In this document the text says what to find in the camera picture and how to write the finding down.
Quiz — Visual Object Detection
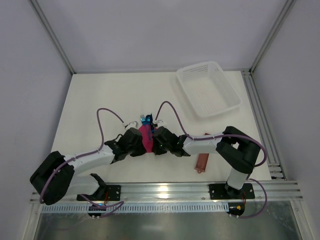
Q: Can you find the brown utensil tray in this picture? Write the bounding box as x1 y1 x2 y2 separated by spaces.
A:
193 132 211 174

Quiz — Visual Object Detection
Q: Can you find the aluminium frame post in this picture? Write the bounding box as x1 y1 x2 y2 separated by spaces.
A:
249 0 297 75
28 0 76 75

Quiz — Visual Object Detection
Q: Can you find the white plastic basket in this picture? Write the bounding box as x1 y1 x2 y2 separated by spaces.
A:
176 61 243 118

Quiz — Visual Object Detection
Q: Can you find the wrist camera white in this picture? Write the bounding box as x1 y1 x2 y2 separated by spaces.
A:
122 121 139 131
153 119 167 128

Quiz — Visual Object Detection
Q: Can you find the controller board black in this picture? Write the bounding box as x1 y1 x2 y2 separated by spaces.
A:
88 204 107 219
226 205 245 218

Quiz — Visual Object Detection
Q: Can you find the left aluminium frame post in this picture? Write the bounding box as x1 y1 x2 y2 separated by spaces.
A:
28 0 76 75

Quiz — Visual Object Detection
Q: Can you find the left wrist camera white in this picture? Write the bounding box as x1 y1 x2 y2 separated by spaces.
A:
122 121 139 131

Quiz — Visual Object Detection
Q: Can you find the left controller board black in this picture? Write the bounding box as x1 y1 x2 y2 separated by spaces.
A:
88 204 107 219

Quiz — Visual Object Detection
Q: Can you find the right aluminium frame post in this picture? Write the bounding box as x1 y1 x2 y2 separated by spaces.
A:
249 0 297 75

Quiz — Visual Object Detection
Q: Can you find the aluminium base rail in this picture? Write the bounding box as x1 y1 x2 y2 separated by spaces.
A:
29 181 305 204

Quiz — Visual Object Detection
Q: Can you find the white slotted cable duct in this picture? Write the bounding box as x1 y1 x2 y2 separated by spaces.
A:
41 202 229 214

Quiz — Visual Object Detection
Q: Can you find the right side aluminium rail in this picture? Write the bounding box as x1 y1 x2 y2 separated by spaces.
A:
241 70 287 181

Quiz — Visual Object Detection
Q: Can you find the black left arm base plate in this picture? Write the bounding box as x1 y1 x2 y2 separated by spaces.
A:
85 185 122 201

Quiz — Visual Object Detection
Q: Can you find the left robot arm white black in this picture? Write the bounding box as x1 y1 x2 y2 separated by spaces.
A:
29 127 146 205

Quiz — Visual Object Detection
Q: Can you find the right controller board black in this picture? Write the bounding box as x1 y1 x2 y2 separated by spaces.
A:
226 205 245 218

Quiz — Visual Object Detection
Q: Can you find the blue metallic fork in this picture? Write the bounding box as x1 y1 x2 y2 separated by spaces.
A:
140 114 147 125

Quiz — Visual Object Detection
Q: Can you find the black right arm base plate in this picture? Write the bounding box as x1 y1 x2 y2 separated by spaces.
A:
208 183 255 200

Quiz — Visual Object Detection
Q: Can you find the pink paper napkin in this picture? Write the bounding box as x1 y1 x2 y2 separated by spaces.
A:
138 124 154 153

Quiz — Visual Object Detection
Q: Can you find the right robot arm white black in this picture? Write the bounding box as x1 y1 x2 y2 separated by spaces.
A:
152 126 265 199

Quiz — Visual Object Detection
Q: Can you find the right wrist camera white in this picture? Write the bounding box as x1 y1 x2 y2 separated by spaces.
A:
153 119 167 128

